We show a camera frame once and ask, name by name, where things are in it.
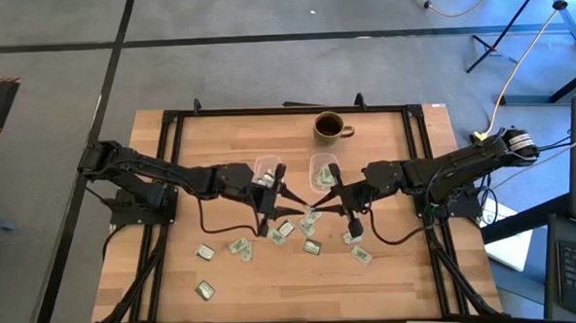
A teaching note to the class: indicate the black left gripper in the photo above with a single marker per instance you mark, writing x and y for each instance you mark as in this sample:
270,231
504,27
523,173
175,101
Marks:
265,199

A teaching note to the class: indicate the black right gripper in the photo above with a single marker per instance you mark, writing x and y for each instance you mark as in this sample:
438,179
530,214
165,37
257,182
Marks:
355,200

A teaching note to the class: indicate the clear plastic container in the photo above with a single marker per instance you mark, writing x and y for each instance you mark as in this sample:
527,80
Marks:
317,159
263,161

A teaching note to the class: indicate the banknotes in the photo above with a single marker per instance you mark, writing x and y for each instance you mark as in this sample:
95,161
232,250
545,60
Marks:
246,255

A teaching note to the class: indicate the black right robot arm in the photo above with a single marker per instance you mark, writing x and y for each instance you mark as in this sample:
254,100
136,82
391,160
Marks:
463,166

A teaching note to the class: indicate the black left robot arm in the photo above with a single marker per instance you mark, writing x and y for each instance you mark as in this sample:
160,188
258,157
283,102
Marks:
147,167

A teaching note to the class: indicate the white box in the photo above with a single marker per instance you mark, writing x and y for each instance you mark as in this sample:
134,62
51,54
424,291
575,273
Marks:
511,251

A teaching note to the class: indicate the black desk edge bar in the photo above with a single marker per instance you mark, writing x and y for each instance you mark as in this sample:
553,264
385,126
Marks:
524,219

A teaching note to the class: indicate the black tripod stand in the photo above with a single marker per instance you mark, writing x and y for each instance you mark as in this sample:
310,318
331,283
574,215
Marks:
505,25

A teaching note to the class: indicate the black aluminium table frame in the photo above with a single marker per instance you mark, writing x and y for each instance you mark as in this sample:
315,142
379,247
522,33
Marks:
290,111

